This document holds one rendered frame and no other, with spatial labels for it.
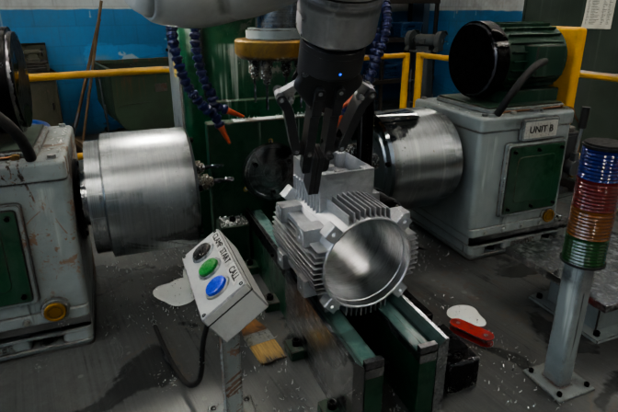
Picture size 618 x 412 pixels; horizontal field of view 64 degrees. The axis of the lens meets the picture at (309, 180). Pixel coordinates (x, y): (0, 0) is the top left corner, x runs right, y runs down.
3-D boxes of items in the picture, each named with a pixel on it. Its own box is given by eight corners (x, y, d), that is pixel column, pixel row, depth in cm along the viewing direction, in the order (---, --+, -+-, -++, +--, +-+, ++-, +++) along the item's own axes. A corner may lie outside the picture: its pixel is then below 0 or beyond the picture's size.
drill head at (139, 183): (37, 238, 109) (15, 128, 101) (202, 214, 122) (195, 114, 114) (20, 296, 87) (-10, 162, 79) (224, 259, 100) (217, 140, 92)
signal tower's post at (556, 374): (521, 371, 86) (562, 138, 72) (556, 360, 89) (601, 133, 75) (558, 404, 79) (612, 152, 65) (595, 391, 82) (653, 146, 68)
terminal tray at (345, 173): (291, 192, 92) (291, 155, 89) (343, 185, 96) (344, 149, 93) (317, 216, 81) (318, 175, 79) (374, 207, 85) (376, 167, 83)
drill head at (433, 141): (314, 198, 132) (314, 105, 124) (442, 179, 147) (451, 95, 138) (357, 236, 110) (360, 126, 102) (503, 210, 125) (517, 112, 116)
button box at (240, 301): (201, 278, 76) (178, 257, 74) (237, 247, 77) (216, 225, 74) (226, 345, 61) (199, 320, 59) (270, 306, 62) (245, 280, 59)
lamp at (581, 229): (556, 229, 76) (561, 201, 75) (585, 223, 78) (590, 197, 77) (590, 246, 71) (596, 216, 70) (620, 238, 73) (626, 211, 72)
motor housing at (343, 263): (272, 269, 95) (269, 177, 89) (360, 252, 102) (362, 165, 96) (313, 328, 78) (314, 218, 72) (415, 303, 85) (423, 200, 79)
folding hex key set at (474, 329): (445, 330, 97) (446, 323, 96) (453, 324, 99) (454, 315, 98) (488, 350, 91) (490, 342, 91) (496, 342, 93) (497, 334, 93)
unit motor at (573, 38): (430, 176, 141) (443, 19, 127) (520, 163, 152) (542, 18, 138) (493, 208, 118) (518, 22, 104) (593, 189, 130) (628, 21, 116)
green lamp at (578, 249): (552, 255, 78) (556, 229, 76) (579, 248, 80) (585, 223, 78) (584, 273, 73) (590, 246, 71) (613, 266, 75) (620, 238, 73)
